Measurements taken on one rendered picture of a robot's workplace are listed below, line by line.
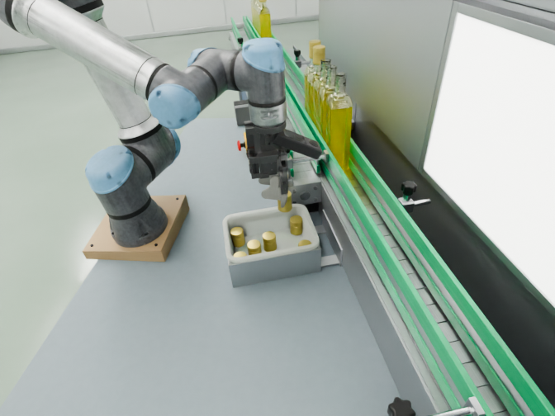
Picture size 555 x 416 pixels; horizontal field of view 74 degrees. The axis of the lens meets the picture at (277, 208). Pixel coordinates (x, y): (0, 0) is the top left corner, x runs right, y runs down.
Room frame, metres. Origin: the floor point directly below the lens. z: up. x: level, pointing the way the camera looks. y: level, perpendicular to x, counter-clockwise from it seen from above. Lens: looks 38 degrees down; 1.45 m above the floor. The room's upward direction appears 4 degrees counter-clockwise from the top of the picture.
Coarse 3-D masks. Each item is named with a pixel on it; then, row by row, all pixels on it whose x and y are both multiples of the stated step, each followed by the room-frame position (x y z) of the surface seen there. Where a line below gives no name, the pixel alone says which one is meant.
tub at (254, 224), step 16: (272, 208) 0.77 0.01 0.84; (304, 208) 0.76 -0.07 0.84; (224, 224) 0.72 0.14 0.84; (240, 224) 0.75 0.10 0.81; (256, 224) 0.76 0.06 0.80; (272, 224) 0.76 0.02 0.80; (288, 224) 0.77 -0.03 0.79; (304, 224) 0.73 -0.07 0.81; (288, 240) 0.72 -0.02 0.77; (256, 256) 0.60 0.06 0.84; (272, 256) 0.60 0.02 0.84
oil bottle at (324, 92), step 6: (324, 90) 0.94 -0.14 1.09; (330, 90) 0.93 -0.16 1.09; (324, 96) 0.92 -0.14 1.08; (318, 102) 0.97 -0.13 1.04; (324, 102) 0.92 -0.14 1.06; (318, 108) 0.97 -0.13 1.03; (324, 108) 0.92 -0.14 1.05; (318, 114) 0.96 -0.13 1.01; (324, 114) 0.92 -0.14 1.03; (318, 120) 0.96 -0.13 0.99; (324, 120) 0.92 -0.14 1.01; (318, 126) 0.96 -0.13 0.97; (324, 126) 0.92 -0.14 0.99; (324, 132) 0.92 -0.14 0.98; (324, 138) 0.92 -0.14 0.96
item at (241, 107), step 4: (244, 100) 1.54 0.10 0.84; (236, 104) 1.50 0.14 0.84; (240, 104) 1.50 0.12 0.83; (244, 104) 1.50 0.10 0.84; (248, 104) 1.50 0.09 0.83; (236, 108) 1.47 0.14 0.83; (240, 108) 1.47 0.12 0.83; (244, 108) 1.47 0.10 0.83; (248, 108) 1.47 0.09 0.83; (236, 112) 1.47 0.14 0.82; (240, 112) 1.47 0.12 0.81; (244, 112) 1.47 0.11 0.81; (248, 112) 1.47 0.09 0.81; (236, 116) 1.47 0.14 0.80; (240, 116) 1.47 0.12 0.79; (244, 116) 1.47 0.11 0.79; (248, 116) 1.47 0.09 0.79; (236, 120) 1.47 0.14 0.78; (240, 120) 1.47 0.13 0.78; (244, 120) 1.47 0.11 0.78; (248, 120) 1.47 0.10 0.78; (240, 124) 1.47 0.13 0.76
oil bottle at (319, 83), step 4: (316, 80) 1.01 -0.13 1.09; (320, 80) 1.00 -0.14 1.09; (324, 80) 0.99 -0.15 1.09; (316, 84) 1.00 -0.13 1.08; (320, 84) 0.98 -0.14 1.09; (324, 84) 0.98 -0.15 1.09; (316, 88) 0.99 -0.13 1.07; (316, 92) 0.99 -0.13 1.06; (316, 96) 0.99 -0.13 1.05; (316, 100) 0.99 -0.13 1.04; (316, 104) 0.99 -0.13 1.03; (316, 108) 0.99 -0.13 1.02; (316, 112) 0.99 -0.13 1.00; (316, 116) 0.99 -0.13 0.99; (316, 120) 0.99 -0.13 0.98; (316, 124) 0.99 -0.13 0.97
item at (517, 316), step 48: (336, 0) 1.41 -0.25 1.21; (480, 0) 0.67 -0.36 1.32; (528, 0) 0.54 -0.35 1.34; (336, 48) 1.39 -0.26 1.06; (384, 144) 0.93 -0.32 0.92; (432, 192) 0.67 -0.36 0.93; (432, 240) 0.63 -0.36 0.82; (480, 240) 0.50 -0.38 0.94; (480, 288) 0.46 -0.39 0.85; (528, 336) 0.33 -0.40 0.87
